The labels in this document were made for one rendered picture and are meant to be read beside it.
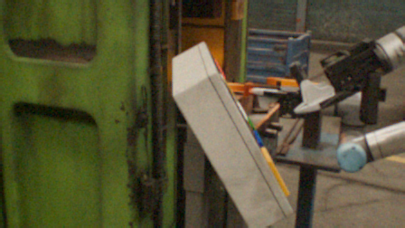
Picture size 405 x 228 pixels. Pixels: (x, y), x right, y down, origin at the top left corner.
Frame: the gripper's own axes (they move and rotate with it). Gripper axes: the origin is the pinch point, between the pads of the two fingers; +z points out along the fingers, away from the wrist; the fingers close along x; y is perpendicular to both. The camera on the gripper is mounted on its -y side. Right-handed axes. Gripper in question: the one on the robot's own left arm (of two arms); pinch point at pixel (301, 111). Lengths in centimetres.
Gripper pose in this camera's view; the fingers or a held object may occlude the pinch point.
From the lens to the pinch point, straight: 112.9
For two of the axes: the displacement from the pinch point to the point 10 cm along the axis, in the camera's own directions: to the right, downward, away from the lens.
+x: 0.4, 2.6, -9.7
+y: -4.8, -8.4, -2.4
